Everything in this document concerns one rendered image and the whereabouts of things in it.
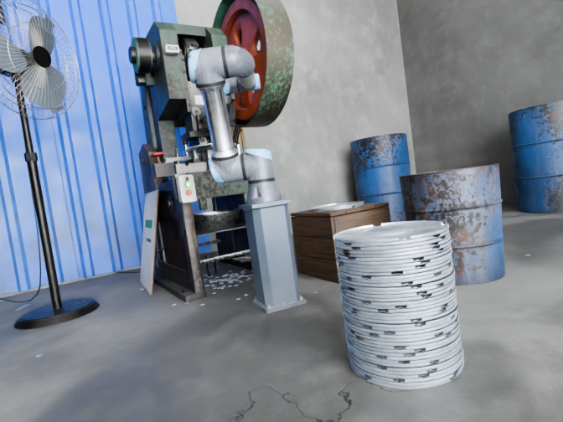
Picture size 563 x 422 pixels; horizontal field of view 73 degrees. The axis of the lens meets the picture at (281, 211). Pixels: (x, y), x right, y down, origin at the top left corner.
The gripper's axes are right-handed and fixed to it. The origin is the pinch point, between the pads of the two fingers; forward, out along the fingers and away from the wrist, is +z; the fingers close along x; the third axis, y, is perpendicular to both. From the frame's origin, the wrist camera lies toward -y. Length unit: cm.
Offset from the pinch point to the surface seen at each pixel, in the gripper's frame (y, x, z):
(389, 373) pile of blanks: -7, -148, 16
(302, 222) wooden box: 34, -36, 38
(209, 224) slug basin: -9.5, -6.0, 46.2
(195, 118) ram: -7.0, 23.3, -7.5
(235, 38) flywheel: 33, 66, -48
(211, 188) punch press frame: -8.1, -8.1, 23.4
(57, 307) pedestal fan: -91, -5, 80
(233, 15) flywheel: 30, 64, -62
